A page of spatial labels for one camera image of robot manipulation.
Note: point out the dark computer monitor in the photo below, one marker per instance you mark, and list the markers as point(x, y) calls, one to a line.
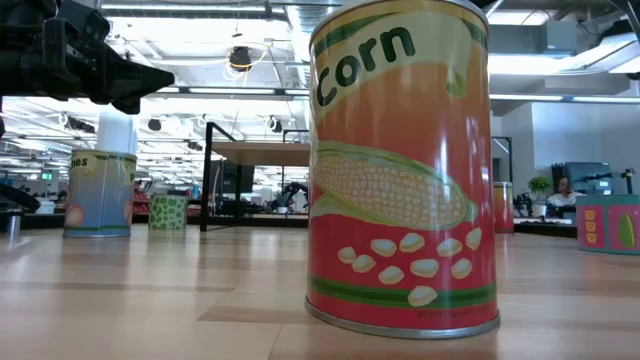
point(592, 175)

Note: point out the round black ceiling speaker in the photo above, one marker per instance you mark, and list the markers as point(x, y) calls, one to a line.
point(154, 125)

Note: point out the black-framed wooden shelf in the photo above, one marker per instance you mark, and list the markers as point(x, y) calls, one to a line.
point(260, 154)

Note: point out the long ceiling light strip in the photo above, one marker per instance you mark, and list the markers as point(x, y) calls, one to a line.
point(565, 98)
point(230, 91)

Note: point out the black ceiling camera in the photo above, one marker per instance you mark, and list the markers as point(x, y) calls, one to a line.
point(240, 57)

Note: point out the black aluminium table frame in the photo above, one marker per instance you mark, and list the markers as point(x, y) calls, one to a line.
point(50, 221)

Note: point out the tall orange-red can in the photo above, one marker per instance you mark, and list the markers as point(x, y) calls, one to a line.
point(504, 210)

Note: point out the tall red corn can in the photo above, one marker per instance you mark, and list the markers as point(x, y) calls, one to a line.
point(400, 200)

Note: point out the silver ceiling duct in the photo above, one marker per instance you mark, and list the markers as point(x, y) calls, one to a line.
point(300, 30)

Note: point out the black background robot arm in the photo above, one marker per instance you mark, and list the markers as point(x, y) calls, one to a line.
point(523, 205)
point(295, 191)

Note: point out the person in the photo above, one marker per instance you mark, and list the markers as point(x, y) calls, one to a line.
point(565, 197)

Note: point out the white column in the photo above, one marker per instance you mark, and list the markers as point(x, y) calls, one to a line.
point(116, 132)

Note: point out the tall blue peaches can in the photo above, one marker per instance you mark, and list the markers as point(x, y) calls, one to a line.
point(100, 200)

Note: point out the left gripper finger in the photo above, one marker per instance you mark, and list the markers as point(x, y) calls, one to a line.
point(145, 80)

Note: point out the black background frame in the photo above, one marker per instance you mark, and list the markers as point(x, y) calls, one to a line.
point(509, 160)

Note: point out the black curved bar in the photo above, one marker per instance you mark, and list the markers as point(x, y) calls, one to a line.
point(25, 199)

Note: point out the potted green plant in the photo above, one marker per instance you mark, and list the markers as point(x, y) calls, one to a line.
point(539, 186)

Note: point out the small green peas can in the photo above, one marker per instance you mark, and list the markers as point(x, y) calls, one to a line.
point(167, 212)

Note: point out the small pink and teal can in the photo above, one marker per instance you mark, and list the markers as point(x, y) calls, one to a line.
point(607, 225)

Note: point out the short metal post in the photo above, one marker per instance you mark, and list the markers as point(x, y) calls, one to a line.
point(14, 227)

